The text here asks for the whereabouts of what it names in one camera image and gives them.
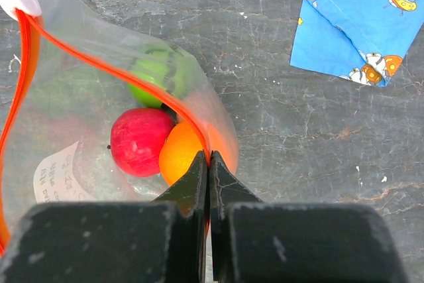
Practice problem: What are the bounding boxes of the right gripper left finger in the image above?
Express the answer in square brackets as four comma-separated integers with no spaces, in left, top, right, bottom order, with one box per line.
[155,151,207,282]

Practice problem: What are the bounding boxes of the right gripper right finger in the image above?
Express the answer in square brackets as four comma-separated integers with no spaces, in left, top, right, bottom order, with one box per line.
[209,150,263,281]

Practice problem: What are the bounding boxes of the orange toy fruit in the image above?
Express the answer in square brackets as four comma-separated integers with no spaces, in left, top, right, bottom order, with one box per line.
[158,120,238,187]

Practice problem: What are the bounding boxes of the red apple toy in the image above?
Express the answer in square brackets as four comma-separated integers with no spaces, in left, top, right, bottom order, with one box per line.
[110,108,175,178]

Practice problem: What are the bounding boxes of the green watermelon toy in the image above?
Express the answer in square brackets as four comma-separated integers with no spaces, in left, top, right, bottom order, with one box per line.
[129,45,192,98]

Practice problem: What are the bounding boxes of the clear zip top bag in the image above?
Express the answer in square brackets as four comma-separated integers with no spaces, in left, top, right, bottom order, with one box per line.
[1,0,239,250]

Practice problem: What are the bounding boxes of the blue patterned cloth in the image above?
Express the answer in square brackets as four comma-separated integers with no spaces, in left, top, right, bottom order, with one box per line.
[290,0,423,87]

